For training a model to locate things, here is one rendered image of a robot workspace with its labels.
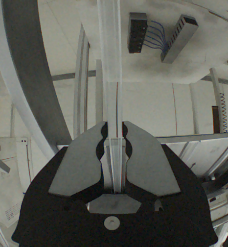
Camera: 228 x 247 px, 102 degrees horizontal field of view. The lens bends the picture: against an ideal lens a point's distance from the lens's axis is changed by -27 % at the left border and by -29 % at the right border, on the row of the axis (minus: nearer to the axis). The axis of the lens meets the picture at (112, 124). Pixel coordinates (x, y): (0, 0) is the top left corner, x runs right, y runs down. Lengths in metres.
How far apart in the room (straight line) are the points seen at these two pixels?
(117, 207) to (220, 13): 0.66
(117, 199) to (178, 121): 1.88
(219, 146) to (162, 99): 1.82
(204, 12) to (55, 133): 0.50
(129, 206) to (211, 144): 0.20
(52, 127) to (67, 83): 2.00
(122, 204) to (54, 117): 0.21
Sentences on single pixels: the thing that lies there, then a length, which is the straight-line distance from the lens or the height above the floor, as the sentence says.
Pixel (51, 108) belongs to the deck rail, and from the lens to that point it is 0.17.
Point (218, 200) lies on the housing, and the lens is 0.56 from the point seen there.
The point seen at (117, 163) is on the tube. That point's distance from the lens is 0.17.
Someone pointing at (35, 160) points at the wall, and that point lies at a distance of 2.36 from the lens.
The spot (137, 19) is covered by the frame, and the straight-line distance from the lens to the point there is 0.41.
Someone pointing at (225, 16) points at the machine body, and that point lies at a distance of 0.58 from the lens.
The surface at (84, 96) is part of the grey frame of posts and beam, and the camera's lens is 0.43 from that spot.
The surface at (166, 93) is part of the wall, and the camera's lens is 2.08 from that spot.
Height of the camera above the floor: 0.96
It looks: 3 degrees down
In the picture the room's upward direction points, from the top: 179 degrees clockwise
